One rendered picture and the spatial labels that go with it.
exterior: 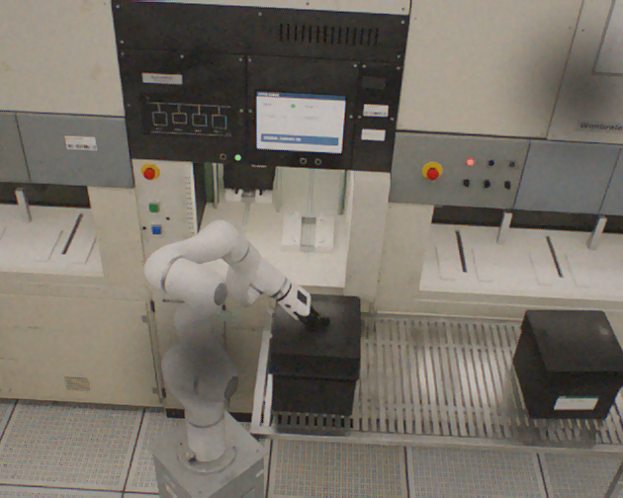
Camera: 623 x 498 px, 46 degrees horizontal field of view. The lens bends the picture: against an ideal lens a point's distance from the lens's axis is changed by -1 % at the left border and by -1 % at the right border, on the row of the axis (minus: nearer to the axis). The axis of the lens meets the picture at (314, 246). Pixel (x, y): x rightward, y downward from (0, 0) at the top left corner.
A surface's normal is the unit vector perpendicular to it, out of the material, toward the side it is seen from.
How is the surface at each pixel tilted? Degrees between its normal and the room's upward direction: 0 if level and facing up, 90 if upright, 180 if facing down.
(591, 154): 90
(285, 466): 0
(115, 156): 90
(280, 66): 90
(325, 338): 0
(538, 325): 0
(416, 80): 90
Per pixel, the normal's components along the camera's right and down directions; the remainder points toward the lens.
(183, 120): -0.04, 0.63
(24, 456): 0.04, -0.77
